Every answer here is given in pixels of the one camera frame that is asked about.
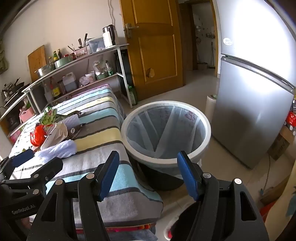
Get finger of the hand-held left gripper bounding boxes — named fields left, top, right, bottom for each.
left=0, top=157, right=64, bottom=194
left=0, top=148, right=35, bottom=179

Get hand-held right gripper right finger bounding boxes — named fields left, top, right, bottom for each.
left=177, top=151, right=270, bottom=241

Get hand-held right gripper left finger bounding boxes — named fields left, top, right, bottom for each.
left=26, top=151, right=121, bottom=241

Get white fluffy tissue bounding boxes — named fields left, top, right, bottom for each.
left=35, top=140, right=77, bottom=160

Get red jelly cup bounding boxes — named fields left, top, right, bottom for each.
left=30, top=125, right=48, bottom=146

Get cream paper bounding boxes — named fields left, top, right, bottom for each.
left=40, top=122, right=70, bottom=150

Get large green snack packet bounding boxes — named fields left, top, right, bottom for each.
left=39, top=106, right=58, bottom=127

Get white quilted paper towel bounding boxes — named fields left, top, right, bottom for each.
left=60, top=115, right=80, bottom=129

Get white trash bin with liner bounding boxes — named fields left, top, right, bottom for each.
left=121, top=101, right=211, bottom=192

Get pink patterned package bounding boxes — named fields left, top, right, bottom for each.
left=8, top=130, right=23, bottom=144

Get pink plastic basket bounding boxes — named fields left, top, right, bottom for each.
left=19, top=109, right=35, bottom=123

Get person's black-clad leg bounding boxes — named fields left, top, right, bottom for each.
left=163, top=204, right=199, bottom=241

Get striped cloth covered table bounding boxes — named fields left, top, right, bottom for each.
left=8, top=84, right=163, bottom=229

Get low metal stove rack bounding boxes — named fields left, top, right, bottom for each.
left=0, top=86, right=36, bottom=139

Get colourful striped cloth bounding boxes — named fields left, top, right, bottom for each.
left=105, top=222, right=156, bottom=241

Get stacked pans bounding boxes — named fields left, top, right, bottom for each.
left=1, top=79, right=25, bottom=98

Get white plastic bottle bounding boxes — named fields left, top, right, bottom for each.
left=44, top=83, right=53, bottom=100

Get white paper roll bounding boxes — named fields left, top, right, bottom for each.
left=205, top=94, right=218, bottom=121

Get brown bottle yellow label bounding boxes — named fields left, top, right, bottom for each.
left=51, top=79, right=61, bottom=98

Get green floor bottle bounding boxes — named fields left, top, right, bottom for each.
left=127, top=85, right=139, bottom=105

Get white plastic jug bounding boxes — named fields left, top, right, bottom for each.
left=62, top=72, right=77, bottom=92

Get steel basin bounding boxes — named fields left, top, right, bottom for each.
left=35, top=64, right=56, bottom=78

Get pinkish plastic bag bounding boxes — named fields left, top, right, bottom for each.
left=79, top=76, right=91, bottom=88

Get silver refrigerator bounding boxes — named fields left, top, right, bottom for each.
left=210, top=0, right=296, bottom=169

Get cardboard box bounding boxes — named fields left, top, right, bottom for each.
left=267, top=126, right=292, bottom=162

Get wooden cutting board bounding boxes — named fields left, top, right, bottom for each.
left=28, top=45, right=47, bottom=81

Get black panel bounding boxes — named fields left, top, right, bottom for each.
left=115, top=50, right=130, bottom=98

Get white metal shelf rack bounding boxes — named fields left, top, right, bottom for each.
left=23, top=43, right=134, bottom=114

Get green cooking pot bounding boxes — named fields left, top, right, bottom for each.
left=54, top=55, right=73, bottom=69

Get green shelf bottle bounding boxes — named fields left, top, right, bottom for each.
left=105, top=60, right=114, bottom=76

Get crumpled plastic bag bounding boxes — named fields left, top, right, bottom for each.
left=93, top=59, right=109, bottom=77

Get red plastic bags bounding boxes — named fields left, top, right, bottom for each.
left=283, top=111, right=296, bottom=137

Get pink utensil basket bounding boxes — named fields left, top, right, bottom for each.
left=72, top=46, right=90, bottom=58

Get wooden door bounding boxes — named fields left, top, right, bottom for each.
left=120, top=0, right=185, bottom=100

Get clear plastic container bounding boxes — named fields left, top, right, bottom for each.
left=89, top=37, right=105, bottom=53

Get kitchen knives and utensils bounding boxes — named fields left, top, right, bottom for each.
left=68, top=33, right=89, bottom=52

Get white electric kettle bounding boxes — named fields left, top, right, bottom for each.
left=102, top=24, right=116, bottom=48

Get floor cable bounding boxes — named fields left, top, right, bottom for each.
left=260, top=154, right=272, bottom=197

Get green wall hanging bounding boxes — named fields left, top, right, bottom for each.
left=0, top=39, right=9, bottom=75

